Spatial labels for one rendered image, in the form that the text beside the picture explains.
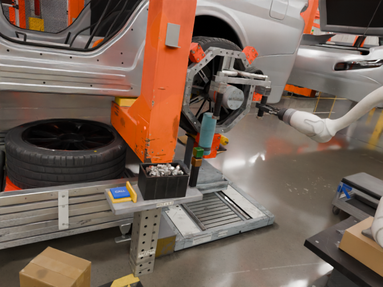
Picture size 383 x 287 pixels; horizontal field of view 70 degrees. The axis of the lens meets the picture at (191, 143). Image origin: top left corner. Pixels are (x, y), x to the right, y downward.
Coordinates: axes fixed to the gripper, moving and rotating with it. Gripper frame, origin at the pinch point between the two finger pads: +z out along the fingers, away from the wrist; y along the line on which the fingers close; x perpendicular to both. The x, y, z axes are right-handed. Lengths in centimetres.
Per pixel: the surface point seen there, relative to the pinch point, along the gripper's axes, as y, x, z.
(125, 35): -73, 28, 48
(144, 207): -83, -40, -28
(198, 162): -56, -23, -22
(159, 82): -73, 11, -6
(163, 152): -67, -25, -6
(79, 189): -105, -45, 2
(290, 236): 27, -83, -29
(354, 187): 84, -52, -31
